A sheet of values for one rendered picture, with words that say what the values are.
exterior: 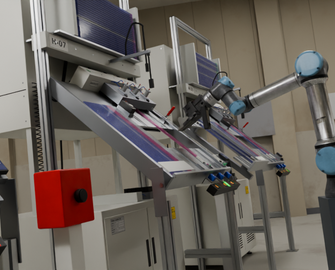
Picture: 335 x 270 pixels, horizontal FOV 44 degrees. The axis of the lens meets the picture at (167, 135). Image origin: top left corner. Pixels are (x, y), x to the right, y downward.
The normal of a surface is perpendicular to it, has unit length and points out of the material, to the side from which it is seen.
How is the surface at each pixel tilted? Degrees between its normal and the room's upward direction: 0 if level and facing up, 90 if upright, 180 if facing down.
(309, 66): 82
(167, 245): 90
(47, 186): 90
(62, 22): 90
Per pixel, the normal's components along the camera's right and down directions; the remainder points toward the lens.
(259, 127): -0.11, -0.08
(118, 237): 0.89, -0.14
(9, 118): -0.44, -0.04
